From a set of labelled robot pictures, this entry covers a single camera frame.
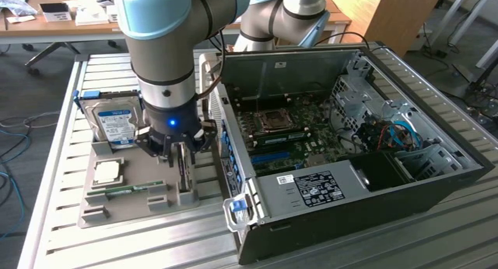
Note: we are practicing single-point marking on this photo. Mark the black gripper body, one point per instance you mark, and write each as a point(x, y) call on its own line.
point(172, 117)

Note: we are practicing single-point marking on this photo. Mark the black graphics card green board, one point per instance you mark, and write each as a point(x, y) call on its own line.
point(184, 169)

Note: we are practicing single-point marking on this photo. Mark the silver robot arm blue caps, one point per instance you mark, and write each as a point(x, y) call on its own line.
point(164, 47)

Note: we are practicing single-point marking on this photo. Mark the grey plastic parts rack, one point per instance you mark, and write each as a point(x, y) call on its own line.
point(141, 169)

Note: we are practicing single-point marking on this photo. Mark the hard disk in blue caddy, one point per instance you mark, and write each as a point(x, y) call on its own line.
point(116, 123)

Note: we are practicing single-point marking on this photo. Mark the silver CPU chip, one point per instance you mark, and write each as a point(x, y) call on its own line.
point(106, 172)

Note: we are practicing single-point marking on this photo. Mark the green loose RAM stick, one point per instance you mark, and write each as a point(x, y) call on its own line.
point(125, 189)

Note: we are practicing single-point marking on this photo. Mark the metal CPU socket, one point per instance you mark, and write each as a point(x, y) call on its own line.
point(273, 120)

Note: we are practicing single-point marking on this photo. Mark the blue expansion slot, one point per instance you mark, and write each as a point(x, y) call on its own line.
point(271, 157)

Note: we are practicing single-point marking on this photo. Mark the silver power supply unit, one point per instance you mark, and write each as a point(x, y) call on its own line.
point(280, 193)

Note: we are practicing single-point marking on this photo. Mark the silver chipset heatsink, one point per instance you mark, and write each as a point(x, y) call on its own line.
point(316, 161)

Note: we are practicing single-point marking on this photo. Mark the green motherboard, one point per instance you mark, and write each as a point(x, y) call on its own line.
point(324, 146)

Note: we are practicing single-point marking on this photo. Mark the white printed card box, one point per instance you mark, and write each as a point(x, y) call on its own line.
point(110, 16)

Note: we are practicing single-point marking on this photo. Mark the silver perforated drive cage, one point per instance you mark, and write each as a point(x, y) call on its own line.
point(356, 99)

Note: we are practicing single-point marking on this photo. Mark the white stacked boxes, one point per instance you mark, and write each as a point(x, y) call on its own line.
point(92, 16)

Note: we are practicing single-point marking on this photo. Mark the white box black top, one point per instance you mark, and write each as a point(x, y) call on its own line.
point(56, 12)

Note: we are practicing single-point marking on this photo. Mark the black open PC case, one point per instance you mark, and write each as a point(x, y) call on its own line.
point(351, 222)

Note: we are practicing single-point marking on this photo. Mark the white paper tag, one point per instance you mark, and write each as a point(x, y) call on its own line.
point(20, 19)

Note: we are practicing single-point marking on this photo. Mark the clear plastic bag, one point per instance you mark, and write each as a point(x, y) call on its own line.
point(15, 6)

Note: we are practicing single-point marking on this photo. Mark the silver disk bay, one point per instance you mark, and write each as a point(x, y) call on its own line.
point(432, 164)

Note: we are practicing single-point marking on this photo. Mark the wooden cabinet panel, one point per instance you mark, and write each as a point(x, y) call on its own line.
point(389, 18)

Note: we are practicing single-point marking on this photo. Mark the white desk frame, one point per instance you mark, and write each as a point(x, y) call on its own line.
point(489, 54)

